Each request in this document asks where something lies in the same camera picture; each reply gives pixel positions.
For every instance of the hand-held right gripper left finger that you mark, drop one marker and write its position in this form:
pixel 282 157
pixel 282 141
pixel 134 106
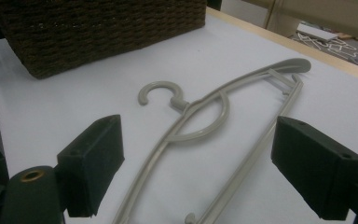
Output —
pixel 90 165

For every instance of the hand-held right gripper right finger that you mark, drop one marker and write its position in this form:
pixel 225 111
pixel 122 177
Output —
pixel 317 168

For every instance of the grey plastic hanger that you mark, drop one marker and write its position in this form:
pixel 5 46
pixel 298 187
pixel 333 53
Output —
pixel 199 132

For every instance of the brown wicker basket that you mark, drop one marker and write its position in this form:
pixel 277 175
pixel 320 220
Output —
pixel 99 34

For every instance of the white table sheet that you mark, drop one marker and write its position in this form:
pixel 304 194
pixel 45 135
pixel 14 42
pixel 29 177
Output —
pixel 74 93

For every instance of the beige wooden shelf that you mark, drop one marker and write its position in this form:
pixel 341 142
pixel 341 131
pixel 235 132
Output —
pixel 323 12

